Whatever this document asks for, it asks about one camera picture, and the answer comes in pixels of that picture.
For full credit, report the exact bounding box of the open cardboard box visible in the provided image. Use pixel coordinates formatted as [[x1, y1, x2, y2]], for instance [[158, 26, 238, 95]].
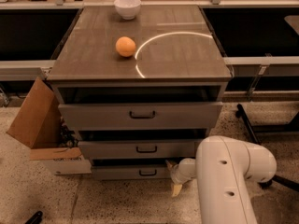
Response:
[[7, 77, 91, 175]]

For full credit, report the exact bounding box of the black wheeled chair base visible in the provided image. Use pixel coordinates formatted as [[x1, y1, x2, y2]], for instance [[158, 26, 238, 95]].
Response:
[[235, 104, 299, 191]]

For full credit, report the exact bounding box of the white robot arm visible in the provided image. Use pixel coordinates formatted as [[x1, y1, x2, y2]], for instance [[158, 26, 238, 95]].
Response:
[[166, 135, 277, 224]]

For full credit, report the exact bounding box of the orange fruit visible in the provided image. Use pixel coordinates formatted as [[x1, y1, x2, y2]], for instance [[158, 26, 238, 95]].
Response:
[[115, 36, 136, 57]]

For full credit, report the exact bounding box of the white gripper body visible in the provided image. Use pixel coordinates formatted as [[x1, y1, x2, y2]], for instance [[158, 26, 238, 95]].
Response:
[[170, 158, 196, 185]]

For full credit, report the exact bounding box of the grey drawer cabinet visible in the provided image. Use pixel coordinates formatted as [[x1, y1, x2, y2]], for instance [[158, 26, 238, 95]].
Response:
[[48, 6, 232, 168]]

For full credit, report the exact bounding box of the back shelf rail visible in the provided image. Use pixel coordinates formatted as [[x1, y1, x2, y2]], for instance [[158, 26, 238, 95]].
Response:
[[0, 60, 55, 81]]

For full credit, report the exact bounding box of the grey drawer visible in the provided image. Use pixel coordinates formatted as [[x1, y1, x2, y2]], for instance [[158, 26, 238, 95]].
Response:
[[91, 164, 170, 180], [59, 102, 222, 131], [78, 139, 201, 160]]

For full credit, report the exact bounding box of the white bowl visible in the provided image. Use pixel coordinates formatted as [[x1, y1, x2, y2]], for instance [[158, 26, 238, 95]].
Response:
[[114, 0, 141, 20]]

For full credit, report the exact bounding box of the black object bottom left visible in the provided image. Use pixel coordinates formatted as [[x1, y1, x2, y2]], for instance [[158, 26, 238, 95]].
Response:
[[25, 211, 43, 224]]

